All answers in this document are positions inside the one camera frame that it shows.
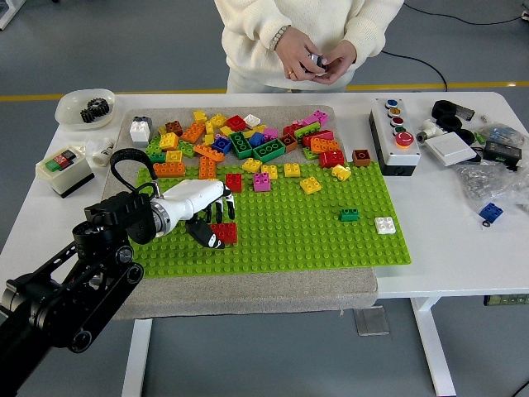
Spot clear bag blue parts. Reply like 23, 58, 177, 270
474, 123, 529, 147

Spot white flat wall switch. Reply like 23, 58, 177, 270
424, 134, 479, 168

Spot beaded bracelet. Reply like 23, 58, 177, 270
268, 24, 293, 51

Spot white cylinder metal tip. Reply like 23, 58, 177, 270
415, 119, 448, 145

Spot red two-by-four brick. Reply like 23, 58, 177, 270
209, 222, 239, 245

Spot white and grey brick stack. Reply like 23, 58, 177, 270
129, 116, 153, 149

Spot grey-brown fabric mat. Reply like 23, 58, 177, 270
100, 105, 380, 321

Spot glossy red brick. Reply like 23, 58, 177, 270
318, 149, 346, 169

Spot black floor cable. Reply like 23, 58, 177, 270
382, 50, 449, 93
403, 2, 529, 26

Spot black power adapter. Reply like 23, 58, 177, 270
482, 140, 524, 172

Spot orange long curved brick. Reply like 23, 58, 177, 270
193, 143, 226, 162

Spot black metal gears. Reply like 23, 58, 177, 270
79, 97, 111, 125

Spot lime green long brick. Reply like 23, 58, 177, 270
293, 122, 322, 144

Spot grey metal floor plate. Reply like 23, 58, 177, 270
353, 306, 392, 337

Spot green hollow brick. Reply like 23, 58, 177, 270
251, 138, 286, 163
230, 131, 254, 160

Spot white furniture frame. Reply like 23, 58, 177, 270
0, 0, 27, 31

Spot white printed tube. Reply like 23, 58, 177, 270
84, 137, 117, 168

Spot white red-green switch box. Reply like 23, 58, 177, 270
35, 146, 96, 199

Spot clear bag of screws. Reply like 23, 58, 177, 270
452, 162, 529, 208

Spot white table leg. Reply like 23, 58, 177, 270
410, 296, 458, 397
121, 318, 154, 397

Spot orange two-by-four brick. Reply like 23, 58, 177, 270
309, 137, 341, 155
180, 122, 207, 143
152, 161, 187, 179
198, 155, 218, 181

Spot person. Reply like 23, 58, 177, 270
213, 0, 406, 94

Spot light grey studded brick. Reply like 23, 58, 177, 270
305, 51, 328, 77

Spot person's left hand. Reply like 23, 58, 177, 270
312, 39, 359, 86

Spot green studded baseplate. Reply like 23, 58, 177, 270
130, 160, 414, 280

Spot brown hollow brick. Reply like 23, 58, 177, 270
278, 132, 299, 154

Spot white pushbutton control box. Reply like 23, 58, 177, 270
368, 97, 422, 177

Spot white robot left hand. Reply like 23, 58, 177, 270
164, 178, 237, 251

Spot person's right hand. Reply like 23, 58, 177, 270
274, 26, 317, 82

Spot long red sloped brick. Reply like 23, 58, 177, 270
301, 129, 335, 148

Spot white plastic bowl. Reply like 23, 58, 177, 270
55, 88, 117, 132

